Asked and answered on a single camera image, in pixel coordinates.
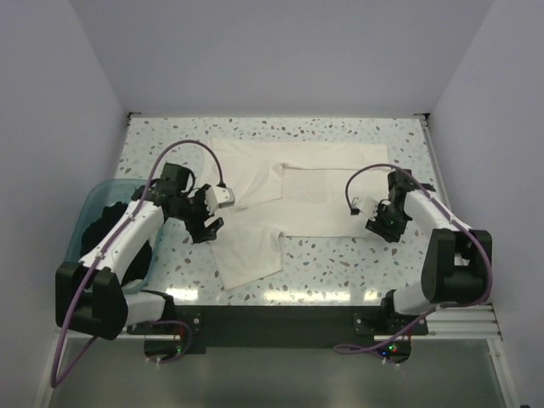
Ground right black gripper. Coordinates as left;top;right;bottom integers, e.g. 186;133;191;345
365;202;409;244

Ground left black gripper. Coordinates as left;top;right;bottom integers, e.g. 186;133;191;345
172;184;224;243

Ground white t-shirt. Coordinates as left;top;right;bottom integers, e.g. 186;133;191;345
210;138;388;289

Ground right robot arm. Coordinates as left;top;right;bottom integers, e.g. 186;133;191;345
365;168;493;334

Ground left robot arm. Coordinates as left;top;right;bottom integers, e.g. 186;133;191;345
55;163;235;340

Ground black clothes in basket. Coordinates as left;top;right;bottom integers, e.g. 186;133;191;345
80;201;153;286

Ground blue plastic basket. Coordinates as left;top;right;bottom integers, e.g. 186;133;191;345
65;178;163;294

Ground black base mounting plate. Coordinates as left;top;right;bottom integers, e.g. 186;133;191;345
127;305;429;357

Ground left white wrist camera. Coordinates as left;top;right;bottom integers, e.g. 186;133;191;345
205;186;235;213

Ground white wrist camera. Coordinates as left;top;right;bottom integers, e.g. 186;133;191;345
349;195;379;219
205;186;235;213

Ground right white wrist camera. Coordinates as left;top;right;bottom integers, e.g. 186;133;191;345
349;195;379;219

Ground aluminium frame rail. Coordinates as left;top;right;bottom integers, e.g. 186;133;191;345
69;303;500;340

